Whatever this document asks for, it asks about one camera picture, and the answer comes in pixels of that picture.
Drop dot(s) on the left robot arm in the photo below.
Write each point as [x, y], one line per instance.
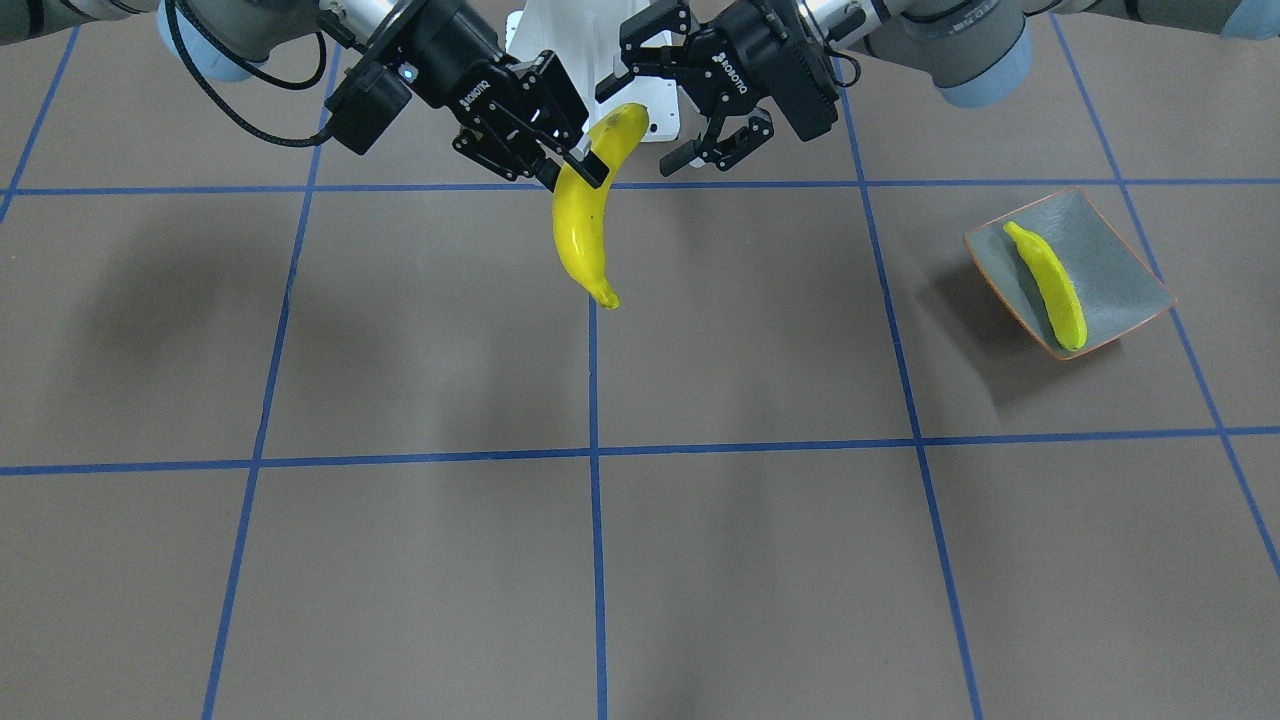
[977, 52]

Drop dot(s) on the brown paper table cover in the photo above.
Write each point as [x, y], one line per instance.
[304, 435]

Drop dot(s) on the grey square plate orange rim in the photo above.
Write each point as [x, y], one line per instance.
[1117, 291]

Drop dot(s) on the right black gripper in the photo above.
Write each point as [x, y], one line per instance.
[455, 62]

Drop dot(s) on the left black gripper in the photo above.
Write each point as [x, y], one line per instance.
[742, 62]

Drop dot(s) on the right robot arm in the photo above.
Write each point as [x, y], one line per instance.
[283, 43]

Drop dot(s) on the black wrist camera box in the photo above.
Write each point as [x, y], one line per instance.
[364, 104]

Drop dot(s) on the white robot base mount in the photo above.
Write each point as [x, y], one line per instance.
[585, 35]

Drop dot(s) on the yellow banana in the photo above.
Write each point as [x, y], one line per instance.
[1054, 284]
[578, 210]

